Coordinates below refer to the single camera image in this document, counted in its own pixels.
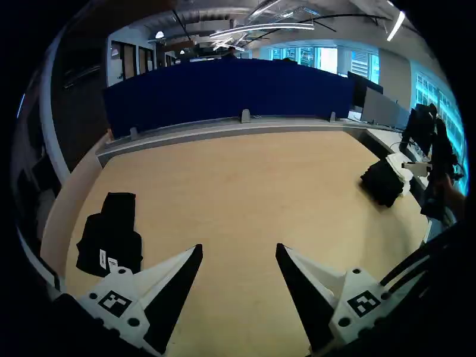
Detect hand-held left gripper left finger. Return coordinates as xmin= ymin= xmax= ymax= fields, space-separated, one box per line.
xmin=76 ymin=243 xmax=204 ymax=355

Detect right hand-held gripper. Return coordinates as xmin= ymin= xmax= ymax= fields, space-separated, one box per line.
xmin=401 ymin=118 xmax=464 ymax=221

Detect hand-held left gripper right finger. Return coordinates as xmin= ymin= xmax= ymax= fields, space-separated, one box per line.
xmin=275 ymin=243 xmax=395 ymax=353

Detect person's right forearm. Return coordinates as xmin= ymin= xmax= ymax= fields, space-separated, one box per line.
xmin=442 ymin=186 xmax=468 ymax=226

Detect stack of white towels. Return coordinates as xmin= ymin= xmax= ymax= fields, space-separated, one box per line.
xmin=384 ymin=152 xmax=414 ymax=199

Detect black monitor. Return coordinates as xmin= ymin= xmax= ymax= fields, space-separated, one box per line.
xmin=347 ymin=71 xmax=384 ymax=109

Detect blue desk screen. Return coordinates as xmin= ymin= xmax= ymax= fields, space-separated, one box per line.
xmin=96 ymin=57 xmax=369 ymax=159

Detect black cable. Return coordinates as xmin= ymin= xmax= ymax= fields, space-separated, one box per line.
xmin=379 ymin=222 xmax=461 ymax=292

